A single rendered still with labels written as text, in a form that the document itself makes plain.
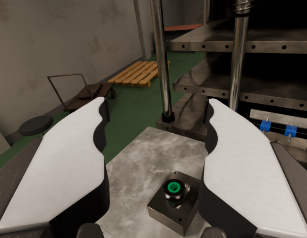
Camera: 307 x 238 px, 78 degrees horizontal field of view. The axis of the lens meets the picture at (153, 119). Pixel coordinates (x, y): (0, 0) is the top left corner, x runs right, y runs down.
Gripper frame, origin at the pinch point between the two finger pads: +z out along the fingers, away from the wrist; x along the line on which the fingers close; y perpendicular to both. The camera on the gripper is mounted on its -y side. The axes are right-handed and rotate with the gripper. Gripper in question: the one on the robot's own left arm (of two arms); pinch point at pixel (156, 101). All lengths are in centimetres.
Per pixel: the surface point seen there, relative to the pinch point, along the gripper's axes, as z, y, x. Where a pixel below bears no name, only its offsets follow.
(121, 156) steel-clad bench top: 66, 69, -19
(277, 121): 70, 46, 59
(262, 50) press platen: 77, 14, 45
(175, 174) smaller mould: 45, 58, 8
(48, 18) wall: 324, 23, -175
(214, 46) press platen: 89, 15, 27
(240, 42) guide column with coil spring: 78, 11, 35
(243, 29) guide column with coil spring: 78, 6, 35
